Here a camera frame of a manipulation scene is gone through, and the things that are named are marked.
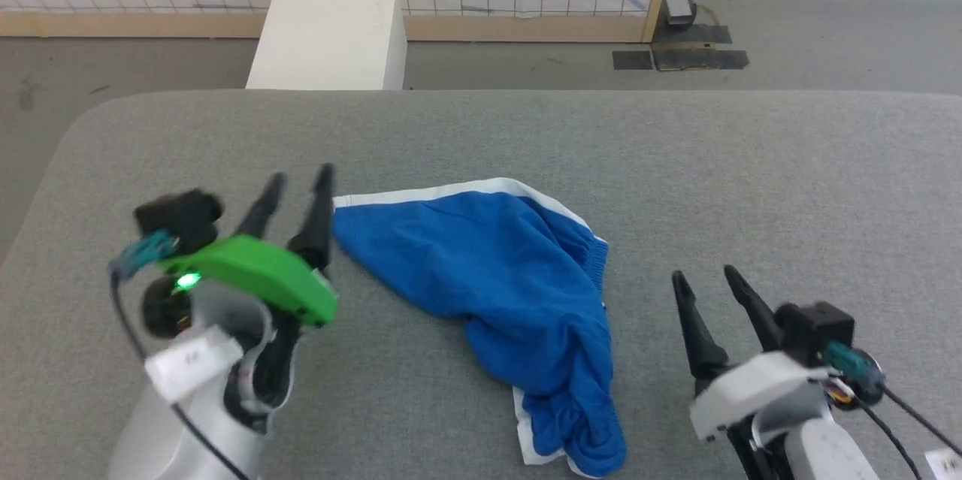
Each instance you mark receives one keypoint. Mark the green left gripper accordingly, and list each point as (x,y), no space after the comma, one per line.
(259,270)

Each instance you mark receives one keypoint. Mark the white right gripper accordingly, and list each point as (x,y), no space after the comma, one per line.
(755,390)

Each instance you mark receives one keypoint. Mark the blue shorts with white trim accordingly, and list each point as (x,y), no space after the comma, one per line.
(496,270)

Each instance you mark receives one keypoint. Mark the white rectangular box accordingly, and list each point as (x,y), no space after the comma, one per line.
(331,37)

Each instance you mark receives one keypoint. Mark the grey fabric sofa seat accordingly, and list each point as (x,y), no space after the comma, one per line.
(571,142)

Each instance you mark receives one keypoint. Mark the white paper label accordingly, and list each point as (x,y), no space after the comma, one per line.
(945,463)

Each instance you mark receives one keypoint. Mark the long black floor mat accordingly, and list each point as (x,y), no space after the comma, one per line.
(703,59)

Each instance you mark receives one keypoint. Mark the small black floor mat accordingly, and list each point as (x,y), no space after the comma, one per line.
(632,60)

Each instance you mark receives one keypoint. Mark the black mat under stand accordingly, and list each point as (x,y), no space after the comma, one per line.
(695,34)

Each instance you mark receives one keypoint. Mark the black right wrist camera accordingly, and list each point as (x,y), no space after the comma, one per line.
(815,330)

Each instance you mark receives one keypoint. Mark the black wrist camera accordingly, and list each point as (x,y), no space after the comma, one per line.
(815,330)
(184,218)

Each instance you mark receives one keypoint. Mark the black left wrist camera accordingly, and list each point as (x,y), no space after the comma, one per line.
(184,218)

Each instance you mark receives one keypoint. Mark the teal right camera plug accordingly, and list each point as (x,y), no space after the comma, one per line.
(853,363)

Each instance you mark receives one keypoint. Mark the teal camera plug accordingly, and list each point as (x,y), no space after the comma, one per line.
(146,251)
(853,363)

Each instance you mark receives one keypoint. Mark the teal left camera plug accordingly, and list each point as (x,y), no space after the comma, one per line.
(146,251)

